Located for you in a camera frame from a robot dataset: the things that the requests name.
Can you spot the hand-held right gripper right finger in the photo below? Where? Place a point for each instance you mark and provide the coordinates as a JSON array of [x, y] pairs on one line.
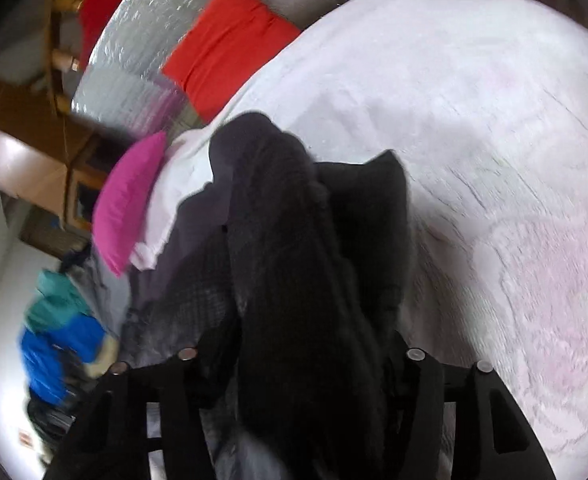
[[423, 385]]

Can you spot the white blanket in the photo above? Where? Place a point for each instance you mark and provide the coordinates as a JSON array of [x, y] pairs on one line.
[[473, 135]]

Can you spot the grey coat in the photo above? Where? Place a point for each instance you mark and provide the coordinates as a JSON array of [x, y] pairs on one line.
[[109, 290]]

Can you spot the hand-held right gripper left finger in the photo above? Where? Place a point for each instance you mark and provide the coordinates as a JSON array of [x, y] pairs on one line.
[[174, 385]]

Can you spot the blue jacket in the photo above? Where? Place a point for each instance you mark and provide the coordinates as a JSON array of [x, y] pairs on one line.
[[44, 355]]

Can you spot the teal jacket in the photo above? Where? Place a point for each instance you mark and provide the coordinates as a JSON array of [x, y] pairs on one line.
[[56, 300]]

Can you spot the red pillow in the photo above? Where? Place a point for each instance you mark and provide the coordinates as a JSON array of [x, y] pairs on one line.
[[224, 45]]

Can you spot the wooden cabinet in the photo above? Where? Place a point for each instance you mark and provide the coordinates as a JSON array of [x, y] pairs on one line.
[[86, 195]]

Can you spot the silver foil panel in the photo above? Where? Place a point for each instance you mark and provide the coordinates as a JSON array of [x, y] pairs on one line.
[[124, 60]]

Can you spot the black shiny jacket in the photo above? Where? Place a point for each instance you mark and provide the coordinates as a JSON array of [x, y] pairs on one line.
[[54, 420]]

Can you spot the black puffer jacket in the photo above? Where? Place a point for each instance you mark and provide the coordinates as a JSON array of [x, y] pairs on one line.
[[294, 260]]

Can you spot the pink pillow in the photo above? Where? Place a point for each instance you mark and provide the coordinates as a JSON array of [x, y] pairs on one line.
[[124, 200]]

